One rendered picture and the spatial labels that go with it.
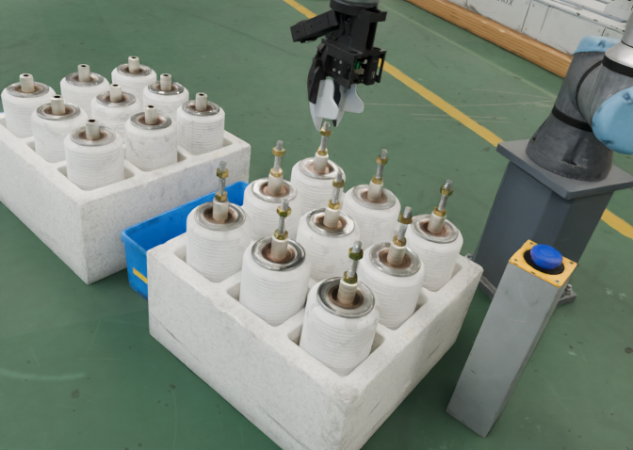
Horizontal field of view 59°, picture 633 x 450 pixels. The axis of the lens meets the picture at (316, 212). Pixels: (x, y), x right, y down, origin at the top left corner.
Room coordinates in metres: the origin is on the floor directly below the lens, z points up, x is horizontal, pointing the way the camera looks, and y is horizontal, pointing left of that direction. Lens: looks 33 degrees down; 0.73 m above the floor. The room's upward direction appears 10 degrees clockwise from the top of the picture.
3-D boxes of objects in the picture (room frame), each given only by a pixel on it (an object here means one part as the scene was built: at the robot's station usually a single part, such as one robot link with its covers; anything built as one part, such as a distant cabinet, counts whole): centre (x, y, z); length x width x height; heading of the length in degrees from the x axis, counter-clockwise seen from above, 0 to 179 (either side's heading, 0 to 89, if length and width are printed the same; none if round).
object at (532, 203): (0.98, -0.45, 0.15); 0.19 x 0.19 x 0.30; 31
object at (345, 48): (0.86, -0.01, 0.48); 0.09 x 0.08 x 0.12; 47
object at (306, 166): (0.87, 0.01, 0.25); 0.08 x 0.08 x 0.01
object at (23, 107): (0.99, 0.60, 0.16); 0.10 x 0.10 x 0.18
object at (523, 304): (0.61, -0.31, 0.16); 0.07 x 0.07 x 0.31; 56
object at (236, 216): (0.68, 0.14, 0.25); 0.08 x 0.08 x 0.01
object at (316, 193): (0.87, 0.01, 0.16); 0.10 x 0.10 x 0.18
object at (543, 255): (0.61, -0.31, 0.32); 0.04 x 0.04 x 0.02
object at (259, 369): (0.71, -0.02, 0.09); 0.39 x 0.39 x 0.18; 56
